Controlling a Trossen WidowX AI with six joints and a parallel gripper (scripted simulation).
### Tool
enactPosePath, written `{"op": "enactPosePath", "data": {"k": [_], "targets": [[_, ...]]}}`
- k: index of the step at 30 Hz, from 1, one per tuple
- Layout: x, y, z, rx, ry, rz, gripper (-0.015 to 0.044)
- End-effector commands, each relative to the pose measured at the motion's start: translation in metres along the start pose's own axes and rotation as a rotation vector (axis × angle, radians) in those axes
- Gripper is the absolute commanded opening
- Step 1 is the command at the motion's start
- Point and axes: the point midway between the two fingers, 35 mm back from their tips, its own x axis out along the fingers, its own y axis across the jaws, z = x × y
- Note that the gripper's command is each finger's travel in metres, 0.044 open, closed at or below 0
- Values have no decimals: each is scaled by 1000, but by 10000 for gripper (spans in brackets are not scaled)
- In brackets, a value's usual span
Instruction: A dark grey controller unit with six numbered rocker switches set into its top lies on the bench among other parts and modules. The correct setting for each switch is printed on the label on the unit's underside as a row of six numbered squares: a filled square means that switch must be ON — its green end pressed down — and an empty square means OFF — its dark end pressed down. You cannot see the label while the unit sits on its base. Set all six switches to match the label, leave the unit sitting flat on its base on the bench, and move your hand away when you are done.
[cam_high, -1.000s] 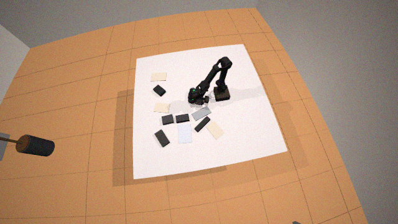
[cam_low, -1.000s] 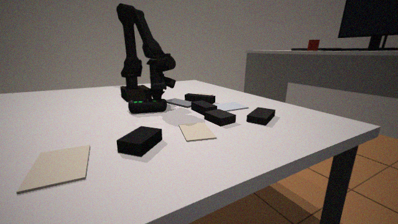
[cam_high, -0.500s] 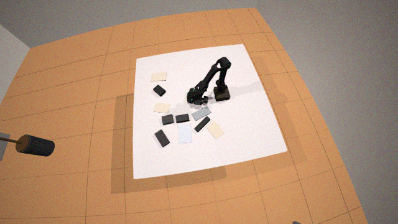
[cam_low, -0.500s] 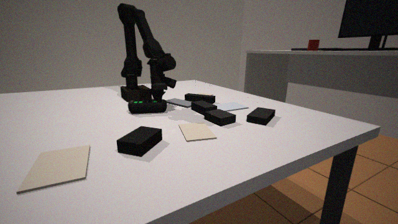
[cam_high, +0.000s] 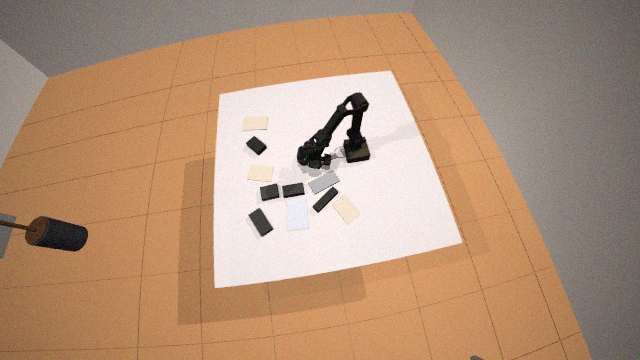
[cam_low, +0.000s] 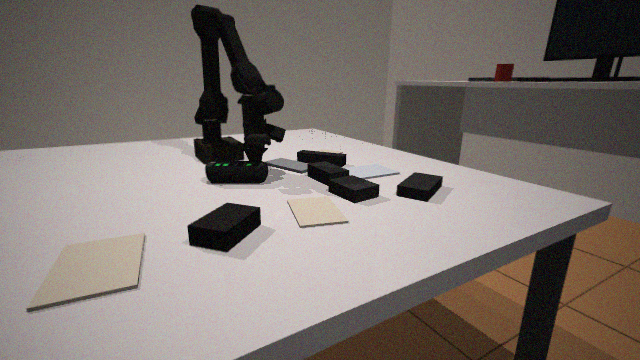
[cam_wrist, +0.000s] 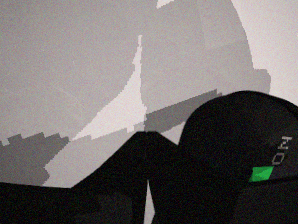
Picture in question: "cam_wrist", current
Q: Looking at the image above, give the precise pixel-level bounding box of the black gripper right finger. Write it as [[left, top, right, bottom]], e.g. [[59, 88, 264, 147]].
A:
[[148, 131, 298, 224]]

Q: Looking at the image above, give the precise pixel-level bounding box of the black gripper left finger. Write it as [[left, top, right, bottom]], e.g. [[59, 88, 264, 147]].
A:
[[0, 131, 149, 224]]

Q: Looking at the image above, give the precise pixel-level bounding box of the dark grey controller unit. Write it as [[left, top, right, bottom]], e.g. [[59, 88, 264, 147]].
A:
[[177, 91, 298, 183]]

